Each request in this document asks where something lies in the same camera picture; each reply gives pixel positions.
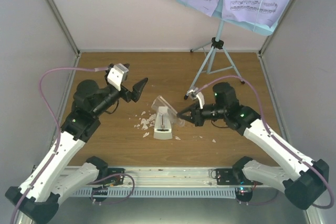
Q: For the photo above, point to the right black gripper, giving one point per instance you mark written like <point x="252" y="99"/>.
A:
<point x="197" y="118"/>

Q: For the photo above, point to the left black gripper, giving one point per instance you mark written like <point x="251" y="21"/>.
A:
<point x="136" y="93"/>

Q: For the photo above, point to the white metronome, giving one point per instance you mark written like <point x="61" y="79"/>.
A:
<point x="162" y="127"/>

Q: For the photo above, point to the clear metronome cover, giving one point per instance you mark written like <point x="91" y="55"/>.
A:
<point x="172" y="113"/>

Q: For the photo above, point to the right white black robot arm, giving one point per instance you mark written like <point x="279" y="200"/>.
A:
<point x="301" y="179"/>

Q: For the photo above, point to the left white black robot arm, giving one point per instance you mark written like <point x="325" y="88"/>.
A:
<point x="89" y="103"/>

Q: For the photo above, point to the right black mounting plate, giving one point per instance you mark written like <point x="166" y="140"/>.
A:
<point x="225" y="177"/>

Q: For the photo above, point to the black mounting plate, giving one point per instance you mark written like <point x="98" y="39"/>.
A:
<point x="115" y="180"/>
<point x="225" y="177"/>

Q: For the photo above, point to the light blue music stand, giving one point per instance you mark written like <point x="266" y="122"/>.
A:
<point x="216" y="44"/>

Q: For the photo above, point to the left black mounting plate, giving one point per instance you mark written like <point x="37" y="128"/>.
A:
<point x="115" y="180"/>

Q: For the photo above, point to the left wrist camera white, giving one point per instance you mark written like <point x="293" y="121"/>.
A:
<point x="116" y="75"/>

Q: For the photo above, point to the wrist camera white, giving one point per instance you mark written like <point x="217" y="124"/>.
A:
<point x="116" y="75"/>
<point x="195" y="94"/>

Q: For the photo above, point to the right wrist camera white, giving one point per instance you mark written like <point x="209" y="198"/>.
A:
<point x="195" y="94"/>

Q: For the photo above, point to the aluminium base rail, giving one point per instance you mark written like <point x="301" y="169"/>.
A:
<point x="168" y="175"/>

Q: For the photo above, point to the grey cable duct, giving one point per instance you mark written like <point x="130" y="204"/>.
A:
<point x="168" y="193"/>

